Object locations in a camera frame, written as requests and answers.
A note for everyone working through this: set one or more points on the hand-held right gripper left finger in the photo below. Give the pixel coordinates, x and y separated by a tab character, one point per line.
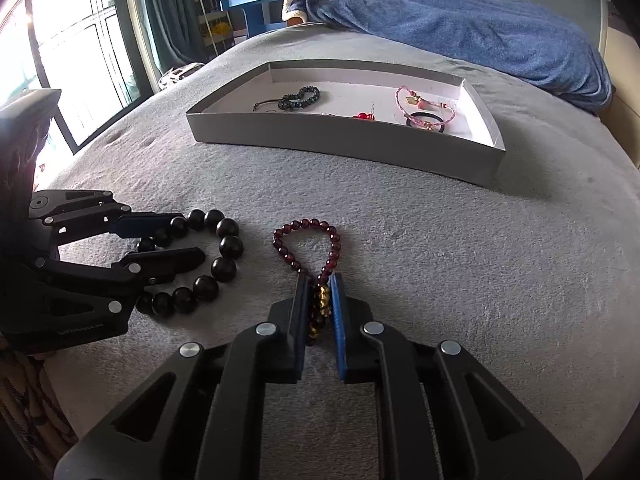
300	310

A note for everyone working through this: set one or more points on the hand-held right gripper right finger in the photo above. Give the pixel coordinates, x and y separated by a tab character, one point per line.
339	320

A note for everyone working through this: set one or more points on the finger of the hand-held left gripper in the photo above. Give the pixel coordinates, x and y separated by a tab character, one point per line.
170	262
147	224

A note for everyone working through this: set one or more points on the grey cardboard box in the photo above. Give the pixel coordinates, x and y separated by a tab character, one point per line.
350	157

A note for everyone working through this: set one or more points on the grey bed cover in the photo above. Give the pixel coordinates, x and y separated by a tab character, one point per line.
450	260

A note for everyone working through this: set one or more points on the glass balcony door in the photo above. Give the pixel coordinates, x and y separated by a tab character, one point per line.
75	50

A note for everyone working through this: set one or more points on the white helmet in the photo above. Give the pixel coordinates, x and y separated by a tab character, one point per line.
177	75

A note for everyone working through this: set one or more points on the brown patterned cloth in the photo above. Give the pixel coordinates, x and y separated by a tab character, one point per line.
25	400

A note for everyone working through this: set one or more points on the red charm ornament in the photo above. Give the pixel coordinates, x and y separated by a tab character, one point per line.
362	117

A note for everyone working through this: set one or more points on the yellow object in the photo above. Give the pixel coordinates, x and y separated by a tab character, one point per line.
219	29

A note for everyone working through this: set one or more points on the teal curtain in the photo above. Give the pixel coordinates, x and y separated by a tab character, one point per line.
165	10

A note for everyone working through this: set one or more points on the blue desk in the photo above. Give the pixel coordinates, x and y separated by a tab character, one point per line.
260	15

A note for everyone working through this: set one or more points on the blue fleece-lined garment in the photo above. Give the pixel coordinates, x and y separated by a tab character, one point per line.
325	5

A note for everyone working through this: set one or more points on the blue blanket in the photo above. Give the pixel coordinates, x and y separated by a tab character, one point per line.
475	30

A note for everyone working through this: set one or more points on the beige wardrobe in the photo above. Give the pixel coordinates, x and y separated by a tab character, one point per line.
622	85

